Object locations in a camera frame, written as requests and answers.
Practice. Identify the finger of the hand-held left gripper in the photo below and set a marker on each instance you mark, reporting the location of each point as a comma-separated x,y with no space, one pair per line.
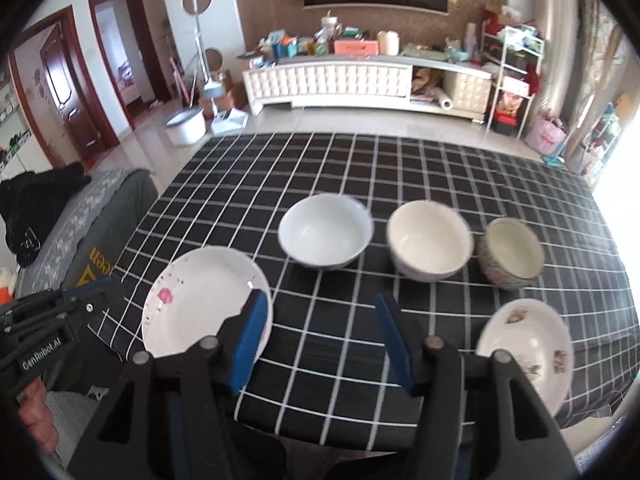
90,291

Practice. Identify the cream jar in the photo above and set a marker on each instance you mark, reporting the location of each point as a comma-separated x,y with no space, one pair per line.
388,42

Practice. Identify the black television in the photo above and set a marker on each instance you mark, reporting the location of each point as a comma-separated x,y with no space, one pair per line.
375,2

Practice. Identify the red box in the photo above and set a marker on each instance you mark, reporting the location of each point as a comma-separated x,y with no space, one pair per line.
507,110

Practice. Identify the white floral deep plate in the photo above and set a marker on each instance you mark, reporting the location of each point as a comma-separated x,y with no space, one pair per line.
530,345

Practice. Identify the brown wooden door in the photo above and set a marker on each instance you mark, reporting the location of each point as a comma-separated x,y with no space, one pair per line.
70,90

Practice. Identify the shelf with colourful things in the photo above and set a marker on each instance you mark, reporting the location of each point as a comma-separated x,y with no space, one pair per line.
600,145

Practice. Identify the white bucket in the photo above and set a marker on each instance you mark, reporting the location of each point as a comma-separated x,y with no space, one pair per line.
186,127

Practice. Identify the white flat box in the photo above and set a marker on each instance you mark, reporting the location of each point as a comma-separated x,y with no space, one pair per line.
229,122

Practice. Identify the white paper roll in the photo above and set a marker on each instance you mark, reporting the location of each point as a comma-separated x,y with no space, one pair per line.
442,99

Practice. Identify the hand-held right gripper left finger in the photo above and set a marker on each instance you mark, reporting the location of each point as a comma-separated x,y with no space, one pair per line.
250,342

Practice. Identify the pale blue ceramic bowl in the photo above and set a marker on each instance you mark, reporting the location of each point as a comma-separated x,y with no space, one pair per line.
325,230

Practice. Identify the patterned ceramic bowl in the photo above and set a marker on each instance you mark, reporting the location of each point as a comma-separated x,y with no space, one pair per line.
512,255

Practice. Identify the pink box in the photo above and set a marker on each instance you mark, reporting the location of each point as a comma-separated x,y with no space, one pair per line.
356,47

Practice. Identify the cream ceramic bowl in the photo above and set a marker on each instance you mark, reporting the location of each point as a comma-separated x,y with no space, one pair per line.
430,240

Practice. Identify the black clothing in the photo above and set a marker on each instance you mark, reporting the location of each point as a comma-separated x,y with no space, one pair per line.
35,210

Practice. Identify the white shelf rack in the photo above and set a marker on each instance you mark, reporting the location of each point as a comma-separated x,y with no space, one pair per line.
515,60

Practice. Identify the black white checked tablecloth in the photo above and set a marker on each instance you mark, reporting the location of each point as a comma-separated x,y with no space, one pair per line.
350,175

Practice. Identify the cardboard box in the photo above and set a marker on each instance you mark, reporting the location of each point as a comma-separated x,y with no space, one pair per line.
232,90

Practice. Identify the person's left hand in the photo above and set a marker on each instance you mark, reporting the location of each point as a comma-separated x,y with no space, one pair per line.
35,415

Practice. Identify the white tv cabinet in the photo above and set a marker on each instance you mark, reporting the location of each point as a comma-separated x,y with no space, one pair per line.
325,82

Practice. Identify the white floor stand with discs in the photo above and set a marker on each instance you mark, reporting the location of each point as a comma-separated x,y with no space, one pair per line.
200,50

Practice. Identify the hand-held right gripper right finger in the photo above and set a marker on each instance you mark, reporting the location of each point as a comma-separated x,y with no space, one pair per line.
396,345

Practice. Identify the white plate with pink flower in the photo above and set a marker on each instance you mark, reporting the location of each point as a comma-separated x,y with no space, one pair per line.
200,300

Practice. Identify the pink bag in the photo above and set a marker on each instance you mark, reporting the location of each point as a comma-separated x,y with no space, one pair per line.
545,137

